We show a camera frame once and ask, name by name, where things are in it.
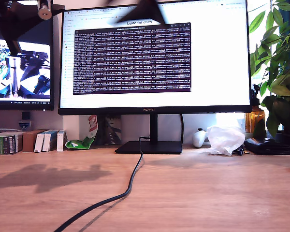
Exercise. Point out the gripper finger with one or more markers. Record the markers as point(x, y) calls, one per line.
point(149, 13)
point(13, 31)
point(56, 10)

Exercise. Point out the metallic silver laser pointer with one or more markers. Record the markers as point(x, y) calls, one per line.
point(44, 13)

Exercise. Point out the large black Huawei monitor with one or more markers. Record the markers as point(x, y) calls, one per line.
point(207, 60)

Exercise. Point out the small black cube device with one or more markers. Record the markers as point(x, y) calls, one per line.
point(26, 115)

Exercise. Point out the blue shield badge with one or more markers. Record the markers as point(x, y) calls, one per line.
point(24, 125)

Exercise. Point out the brown cardboard box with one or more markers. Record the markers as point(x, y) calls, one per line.
point(29, 141)

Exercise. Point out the green printed box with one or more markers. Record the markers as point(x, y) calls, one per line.
point(8, 144)

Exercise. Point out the small white box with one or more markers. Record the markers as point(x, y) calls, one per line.
point(48, 141)
point(60, 140)
point(39, 143)

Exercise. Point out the patterned dark card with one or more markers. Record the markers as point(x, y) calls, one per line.
point(111, 129)

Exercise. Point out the green white snack bag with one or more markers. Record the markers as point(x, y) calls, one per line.
point(79, 144)

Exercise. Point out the white game controller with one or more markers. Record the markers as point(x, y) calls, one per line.
point(198, 140)

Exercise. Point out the amber glass pump bottle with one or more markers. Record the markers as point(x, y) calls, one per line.
point(250, 119)

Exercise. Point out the crumpled white plastic bag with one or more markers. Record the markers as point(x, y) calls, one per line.
point(224, 140)

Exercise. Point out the green leafy houseplant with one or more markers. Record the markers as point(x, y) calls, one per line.
point(280, 84)

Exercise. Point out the black leather pouch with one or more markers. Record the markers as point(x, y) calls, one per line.
point(268, 147)

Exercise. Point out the black monitor with camera feed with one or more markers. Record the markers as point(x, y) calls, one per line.
point(36, 72)

